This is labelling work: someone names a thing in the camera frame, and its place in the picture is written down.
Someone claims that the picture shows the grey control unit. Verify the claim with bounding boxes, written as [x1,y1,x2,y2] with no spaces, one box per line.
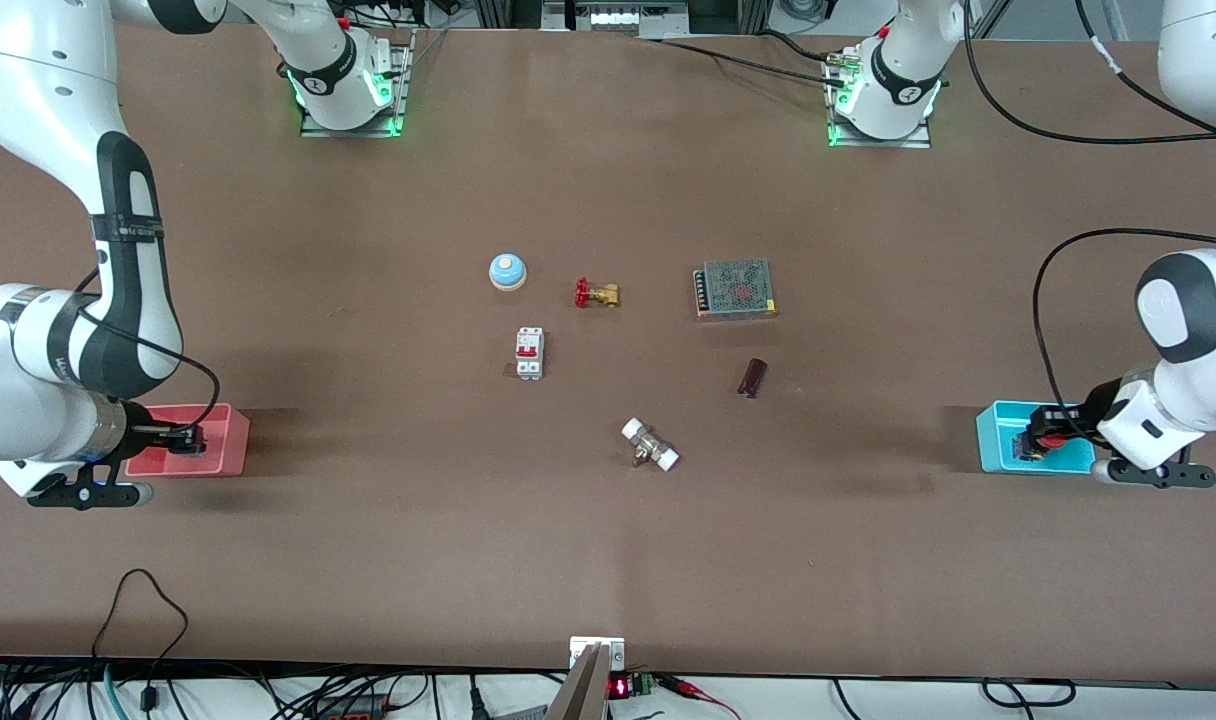
[541,0,691,39]

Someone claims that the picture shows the cyan plastic box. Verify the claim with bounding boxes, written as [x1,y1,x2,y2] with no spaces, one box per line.
[975,400,1098,475]

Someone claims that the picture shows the white red circuit breaker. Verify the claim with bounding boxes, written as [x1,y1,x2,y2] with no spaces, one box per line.
[514,326,546,381]

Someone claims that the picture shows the red clip lead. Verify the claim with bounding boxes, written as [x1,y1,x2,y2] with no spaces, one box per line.
[658,676,744,720]

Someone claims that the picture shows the short black table cable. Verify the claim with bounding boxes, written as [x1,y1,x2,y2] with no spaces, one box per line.
[758,28,841,65]

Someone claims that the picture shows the black looped cable with plug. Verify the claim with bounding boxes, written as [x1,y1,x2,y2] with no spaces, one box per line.
[91,568,190,714]

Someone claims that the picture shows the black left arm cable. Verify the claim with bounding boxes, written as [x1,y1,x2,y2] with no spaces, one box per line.
[963,0,1216,443]

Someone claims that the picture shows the pink plastic box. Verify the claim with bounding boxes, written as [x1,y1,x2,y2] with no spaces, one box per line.
[125,403,251,478]

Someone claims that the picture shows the black coiled cable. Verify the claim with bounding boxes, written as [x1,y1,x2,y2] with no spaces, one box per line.
[981,678,1077,709]

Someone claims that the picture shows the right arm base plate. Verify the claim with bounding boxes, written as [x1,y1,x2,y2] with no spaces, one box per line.
[299,28,414,139]

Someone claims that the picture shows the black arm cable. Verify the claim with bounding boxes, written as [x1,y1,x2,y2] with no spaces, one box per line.
[73,265,221,433]
[963,0,1216,443]

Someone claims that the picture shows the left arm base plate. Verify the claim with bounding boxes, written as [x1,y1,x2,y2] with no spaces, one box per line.
[826,50,933,150]

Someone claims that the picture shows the grey metal bar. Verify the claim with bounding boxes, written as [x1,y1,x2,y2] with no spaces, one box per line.
[546,644,611,720]

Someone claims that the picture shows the metal mesh power supply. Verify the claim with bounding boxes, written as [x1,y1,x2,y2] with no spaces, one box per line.
[694,258,778,321]

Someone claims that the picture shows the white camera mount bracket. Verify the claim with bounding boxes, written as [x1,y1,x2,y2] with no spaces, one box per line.
[569,636,627,672]

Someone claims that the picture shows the long black table cable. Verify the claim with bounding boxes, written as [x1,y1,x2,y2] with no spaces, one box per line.
[636,36,849,87]

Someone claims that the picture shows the metal fitting white ends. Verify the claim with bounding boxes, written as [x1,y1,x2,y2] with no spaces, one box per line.
[620,417,681,473]

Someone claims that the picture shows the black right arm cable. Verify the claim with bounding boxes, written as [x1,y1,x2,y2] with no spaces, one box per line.
[73,265,221,433]

